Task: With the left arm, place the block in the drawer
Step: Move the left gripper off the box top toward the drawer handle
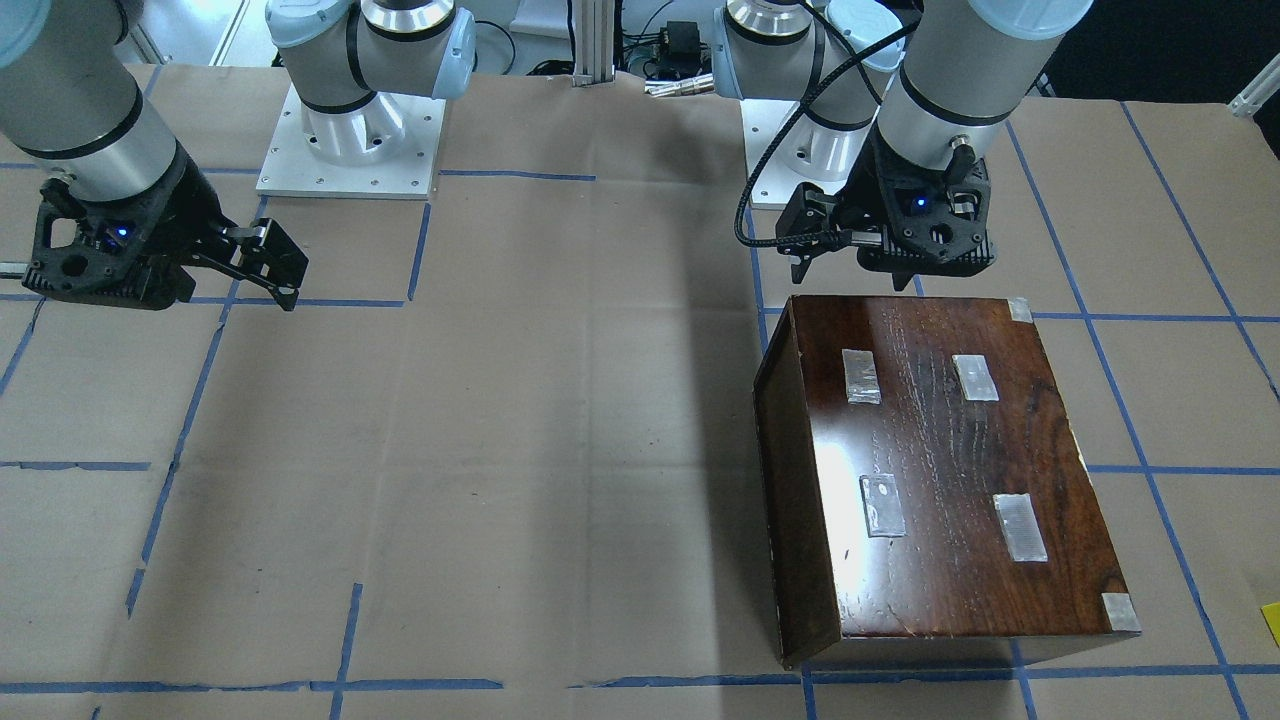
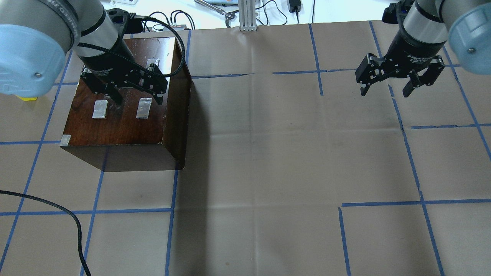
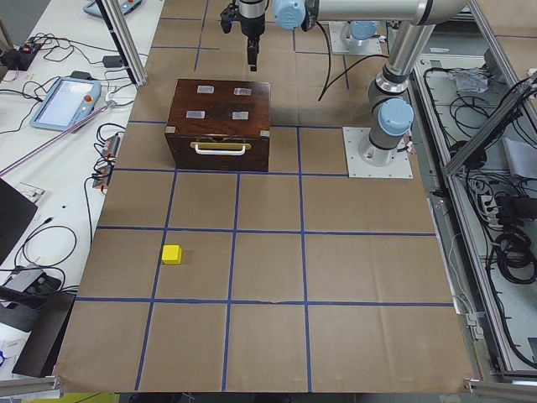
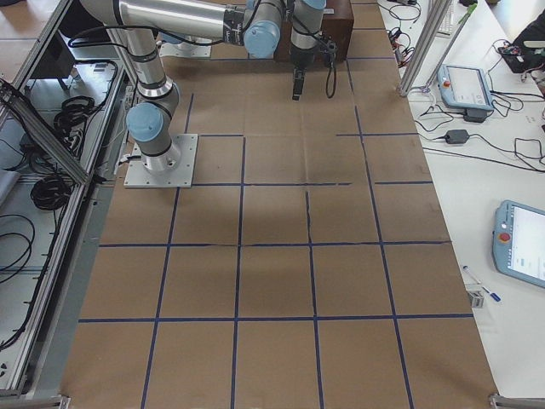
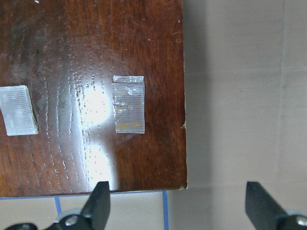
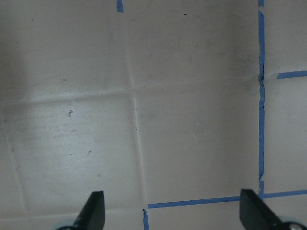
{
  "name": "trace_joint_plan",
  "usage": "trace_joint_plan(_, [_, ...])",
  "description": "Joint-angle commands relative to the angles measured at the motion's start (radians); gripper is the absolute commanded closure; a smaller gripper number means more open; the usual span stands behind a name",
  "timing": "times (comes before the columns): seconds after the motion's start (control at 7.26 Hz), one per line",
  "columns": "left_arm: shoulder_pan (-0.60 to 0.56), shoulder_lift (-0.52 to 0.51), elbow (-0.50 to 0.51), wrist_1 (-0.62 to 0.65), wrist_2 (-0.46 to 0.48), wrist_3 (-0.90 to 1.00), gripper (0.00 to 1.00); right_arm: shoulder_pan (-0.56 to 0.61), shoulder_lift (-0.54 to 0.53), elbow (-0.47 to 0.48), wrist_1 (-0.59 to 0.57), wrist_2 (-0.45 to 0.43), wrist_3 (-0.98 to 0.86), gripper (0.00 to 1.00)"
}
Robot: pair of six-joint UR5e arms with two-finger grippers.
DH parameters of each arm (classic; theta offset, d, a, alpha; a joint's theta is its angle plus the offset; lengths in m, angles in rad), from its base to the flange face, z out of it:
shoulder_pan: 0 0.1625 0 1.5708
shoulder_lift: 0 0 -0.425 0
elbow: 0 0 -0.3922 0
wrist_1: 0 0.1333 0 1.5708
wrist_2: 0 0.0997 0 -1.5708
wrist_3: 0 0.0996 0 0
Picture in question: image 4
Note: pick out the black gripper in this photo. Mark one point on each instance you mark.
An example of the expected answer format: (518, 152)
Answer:
(302, 58)

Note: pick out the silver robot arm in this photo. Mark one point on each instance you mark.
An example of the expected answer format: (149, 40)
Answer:
(256, 26)

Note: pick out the dark wooden drawer cabinet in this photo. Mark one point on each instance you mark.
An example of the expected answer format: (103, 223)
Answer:
(338, 25)

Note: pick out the far teach pendant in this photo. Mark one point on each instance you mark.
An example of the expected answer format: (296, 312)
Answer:
(464, 87)

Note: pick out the teach pendant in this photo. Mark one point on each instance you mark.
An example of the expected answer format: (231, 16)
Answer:
(518, 242)
(464, 87)

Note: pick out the black power adapter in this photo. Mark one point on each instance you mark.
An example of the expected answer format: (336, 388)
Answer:
(456, 137)

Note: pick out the brown paper table mat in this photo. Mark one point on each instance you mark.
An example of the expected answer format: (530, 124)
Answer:
(309, 265)

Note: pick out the near teach pendant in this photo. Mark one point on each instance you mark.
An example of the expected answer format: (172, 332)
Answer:
(518, 242)

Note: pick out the blue white pen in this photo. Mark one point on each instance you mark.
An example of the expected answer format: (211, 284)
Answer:
(491, 293)

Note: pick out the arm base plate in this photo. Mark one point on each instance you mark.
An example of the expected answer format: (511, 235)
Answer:
(175, 168)
(185, 50)

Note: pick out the aluminium frame post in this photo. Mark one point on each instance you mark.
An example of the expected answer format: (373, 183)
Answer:
(431, 26)

